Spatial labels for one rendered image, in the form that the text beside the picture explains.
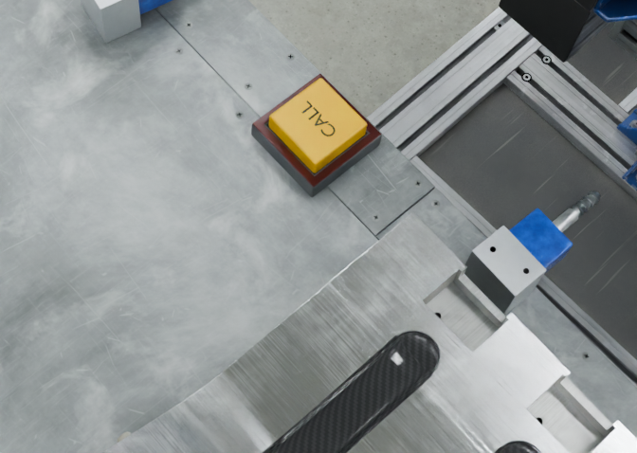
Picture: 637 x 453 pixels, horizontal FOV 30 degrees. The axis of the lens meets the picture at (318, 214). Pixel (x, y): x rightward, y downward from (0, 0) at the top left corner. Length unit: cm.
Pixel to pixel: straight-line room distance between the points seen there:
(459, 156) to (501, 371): 87
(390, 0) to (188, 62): 106
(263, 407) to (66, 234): 25
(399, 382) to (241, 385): 11
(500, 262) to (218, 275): 23
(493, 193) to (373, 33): 47
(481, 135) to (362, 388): 92
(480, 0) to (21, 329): 133
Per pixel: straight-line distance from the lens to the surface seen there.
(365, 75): 201
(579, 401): 91
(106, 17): 105
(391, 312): 88
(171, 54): 107
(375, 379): 87
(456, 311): 92
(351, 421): 86
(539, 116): 178
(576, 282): 168
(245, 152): 102
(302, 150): 99
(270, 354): 87
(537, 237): 98
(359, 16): 207
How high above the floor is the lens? 171
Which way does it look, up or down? 65 degrees down
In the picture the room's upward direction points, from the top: 11 degrees clockwise
